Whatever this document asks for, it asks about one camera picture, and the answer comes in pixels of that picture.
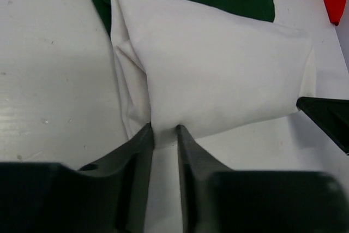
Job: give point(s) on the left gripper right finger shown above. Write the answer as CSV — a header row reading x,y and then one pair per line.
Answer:
x,y
216,198

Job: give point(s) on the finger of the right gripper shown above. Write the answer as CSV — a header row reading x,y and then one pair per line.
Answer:
x,y
330,115

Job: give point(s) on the white and green t shirt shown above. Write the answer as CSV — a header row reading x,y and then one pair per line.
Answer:
x,y
181,62

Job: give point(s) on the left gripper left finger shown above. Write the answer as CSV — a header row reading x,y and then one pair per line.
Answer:
x,y
107,195

